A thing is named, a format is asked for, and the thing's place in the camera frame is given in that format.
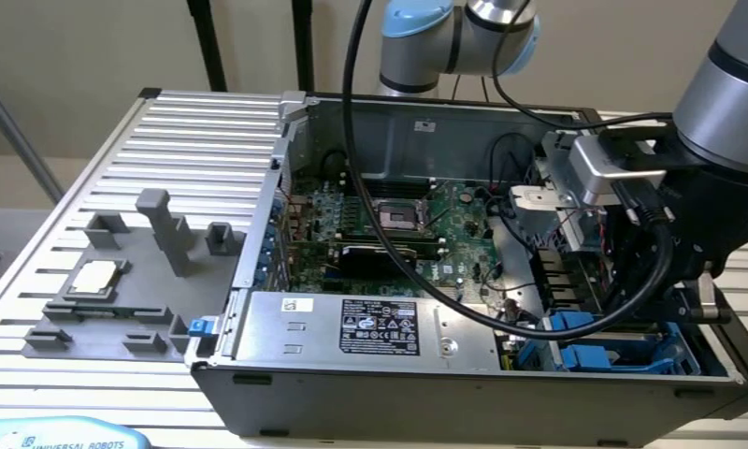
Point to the black stand pole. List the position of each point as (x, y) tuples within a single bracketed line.
[(303, 42), (208, 42)]

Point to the blue case latch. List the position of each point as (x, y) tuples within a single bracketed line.
[(200, 327)]

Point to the silver power supply unit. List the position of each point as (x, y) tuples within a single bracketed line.
[(325, 332)]

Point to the teach pendant Universal Robots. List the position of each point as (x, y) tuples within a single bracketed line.
[(56, 435)]

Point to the black open PC case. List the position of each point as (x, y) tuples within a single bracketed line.
[(411, 402)]

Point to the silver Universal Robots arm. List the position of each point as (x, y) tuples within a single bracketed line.
[(724, 93)]

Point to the black RAM slots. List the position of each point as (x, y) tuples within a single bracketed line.
[(394, 186)]

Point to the silver drive cage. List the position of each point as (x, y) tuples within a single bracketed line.
[(537, 210)]

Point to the silver case corner bracket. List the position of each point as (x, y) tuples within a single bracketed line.
[(297, 106)]

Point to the green motherboard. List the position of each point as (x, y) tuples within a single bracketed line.
[(455, 243)]

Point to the black heatsink block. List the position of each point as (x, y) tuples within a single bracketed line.
[(374, 259)]

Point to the grey metal frame pole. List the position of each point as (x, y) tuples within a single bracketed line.
[(12, 126)]

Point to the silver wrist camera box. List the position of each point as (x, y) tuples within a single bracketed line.
[(593, 173)]

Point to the blue disk bay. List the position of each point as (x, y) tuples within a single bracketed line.
[(599, 357)]

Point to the grey parts rack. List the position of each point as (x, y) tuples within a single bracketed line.
[(119, 322)]

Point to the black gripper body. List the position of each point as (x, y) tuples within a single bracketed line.
[(686, 220)]

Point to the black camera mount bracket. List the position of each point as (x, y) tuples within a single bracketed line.
[(652, 145)]

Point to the CPU socket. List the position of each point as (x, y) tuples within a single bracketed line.
[(401, 214)]

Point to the silver CPU chip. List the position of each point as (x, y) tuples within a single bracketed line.
[(100, 277)]

